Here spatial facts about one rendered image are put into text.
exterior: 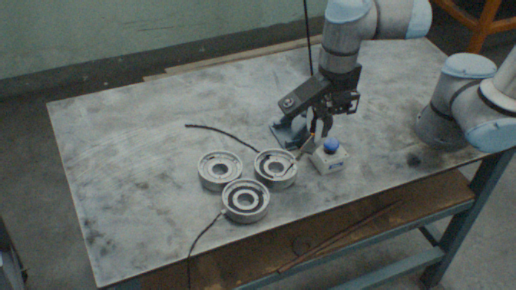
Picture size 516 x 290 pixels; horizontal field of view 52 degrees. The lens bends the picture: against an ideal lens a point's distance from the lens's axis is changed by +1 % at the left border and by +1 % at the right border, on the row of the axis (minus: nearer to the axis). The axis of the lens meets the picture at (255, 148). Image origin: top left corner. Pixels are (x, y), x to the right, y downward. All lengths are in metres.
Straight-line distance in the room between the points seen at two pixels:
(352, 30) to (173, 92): 0.67
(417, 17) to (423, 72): 0.69
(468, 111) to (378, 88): 0.38
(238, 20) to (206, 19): 0.19
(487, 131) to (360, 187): 0.31
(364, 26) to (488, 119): 0.40
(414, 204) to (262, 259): 0.50
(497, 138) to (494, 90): 0.11
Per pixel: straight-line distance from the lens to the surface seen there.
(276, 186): 1.22
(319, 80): 1.07
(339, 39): 0.99
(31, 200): 2.37
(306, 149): 1.18
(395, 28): 1.01
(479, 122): 1.25
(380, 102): 1.54
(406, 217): 1.59
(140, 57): 2.91
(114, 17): 2.75
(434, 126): 1.42
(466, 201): 1.73
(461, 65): 1.35
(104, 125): 1.41
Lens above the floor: 1.73
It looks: 45 degrees down
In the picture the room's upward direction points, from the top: 5 degrees clockwise
